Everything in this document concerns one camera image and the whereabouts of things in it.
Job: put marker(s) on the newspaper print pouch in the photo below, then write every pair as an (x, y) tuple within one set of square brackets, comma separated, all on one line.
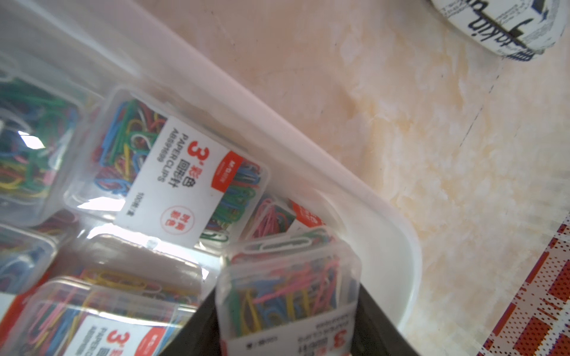
[(518, 30)]

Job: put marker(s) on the clear paper clip box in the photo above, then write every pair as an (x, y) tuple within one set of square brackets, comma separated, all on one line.
[(278, 215), (289, 296), (38, 128), (148, 169), (66, 316)]

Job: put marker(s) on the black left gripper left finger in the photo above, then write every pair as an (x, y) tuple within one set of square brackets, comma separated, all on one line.
[(199, 337)]

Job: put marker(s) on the white plastic storage box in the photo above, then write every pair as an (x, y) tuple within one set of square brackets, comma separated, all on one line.
[(83, 49)]

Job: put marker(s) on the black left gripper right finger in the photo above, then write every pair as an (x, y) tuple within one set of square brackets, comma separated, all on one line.
[(374, 334)]

